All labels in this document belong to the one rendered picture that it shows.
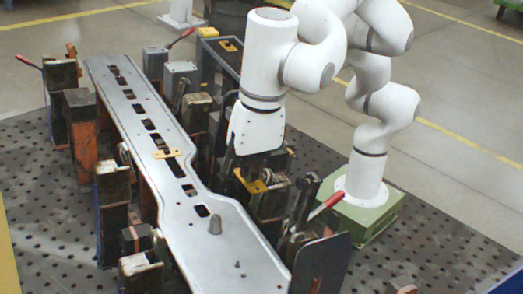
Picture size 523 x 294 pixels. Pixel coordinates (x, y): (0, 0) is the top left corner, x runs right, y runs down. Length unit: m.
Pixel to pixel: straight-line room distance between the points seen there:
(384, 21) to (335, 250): 0.57
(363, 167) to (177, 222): 0.68
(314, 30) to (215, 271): 0.57
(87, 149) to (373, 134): 0.94
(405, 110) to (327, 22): 0.69
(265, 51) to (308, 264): 0.34
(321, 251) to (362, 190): 0.95
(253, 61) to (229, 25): 3.26
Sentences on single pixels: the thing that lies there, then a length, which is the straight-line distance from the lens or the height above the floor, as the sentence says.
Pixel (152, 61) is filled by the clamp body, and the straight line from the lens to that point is 1.98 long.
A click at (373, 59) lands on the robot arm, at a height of 1.37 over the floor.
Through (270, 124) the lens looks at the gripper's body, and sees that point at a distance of 0.91.
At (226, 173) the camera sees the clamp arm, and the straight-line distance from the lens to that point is 1.41.
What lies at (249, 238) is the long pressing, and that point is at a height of 1.00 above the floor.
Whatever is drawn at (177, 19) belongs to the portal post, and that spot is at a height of 0.05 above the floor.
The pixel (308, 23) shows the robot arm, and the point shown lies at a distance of 0.94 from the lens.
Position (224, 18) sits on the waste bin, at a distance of 4.08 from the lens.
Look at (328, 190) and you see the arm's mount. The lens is 1.77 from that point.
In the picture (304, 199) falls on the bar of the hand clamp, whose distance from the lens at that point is 1.14.
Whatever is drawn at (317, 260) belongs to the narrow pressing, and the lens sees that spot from 0.80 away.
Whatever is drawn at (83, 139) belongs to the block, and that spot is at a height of 0.90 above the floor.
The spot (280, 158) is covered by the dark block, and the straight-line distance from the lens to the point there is 1.34.
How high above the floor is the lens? 1.86
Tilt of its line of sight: 33 degrees down
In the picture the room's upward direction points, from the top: 9 degrees clockwise
